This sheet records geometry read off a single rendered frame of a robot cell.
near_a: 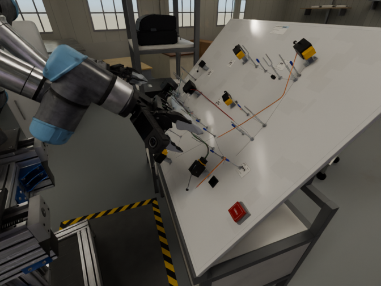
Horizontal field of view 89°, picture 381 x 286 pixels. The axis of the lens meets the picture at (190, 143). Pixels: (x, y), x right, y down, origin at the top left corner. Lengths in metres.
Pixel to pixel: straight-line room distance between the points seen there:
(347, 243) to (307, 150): 1.69
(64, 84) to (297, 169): 0.65
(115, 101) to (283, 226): 0.96
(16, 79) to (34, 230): 0.48
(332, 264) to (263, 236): 1.15
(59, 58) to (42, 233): 0.60
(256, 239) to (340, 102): 0.66
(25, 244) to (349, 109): 1.10
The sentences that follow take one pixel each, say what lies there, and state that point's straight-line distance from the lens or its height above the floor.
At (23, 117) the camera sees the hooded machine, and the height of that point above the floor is 0.43.
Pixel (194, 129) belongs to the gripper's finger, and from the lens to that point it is 0.51.
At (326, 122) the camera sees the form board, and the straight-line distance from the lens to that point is 0.75.
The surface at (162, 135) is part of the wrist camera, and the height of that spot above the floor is 1.45.
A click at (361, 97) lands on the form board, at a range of 0.77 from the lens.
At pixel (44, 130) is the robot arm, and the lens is 0.48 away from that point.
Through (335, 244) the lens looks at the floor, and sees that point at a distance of 2.27.
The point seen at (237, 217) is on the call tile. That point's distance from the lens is 0.72.
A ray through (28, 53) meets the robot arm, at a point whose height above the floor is 1.54.
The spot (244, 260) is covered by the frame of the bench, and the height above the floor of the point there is 0.80.
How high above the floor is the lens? 1.67
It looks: 34 degrees down
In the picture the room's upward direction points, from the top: straight up
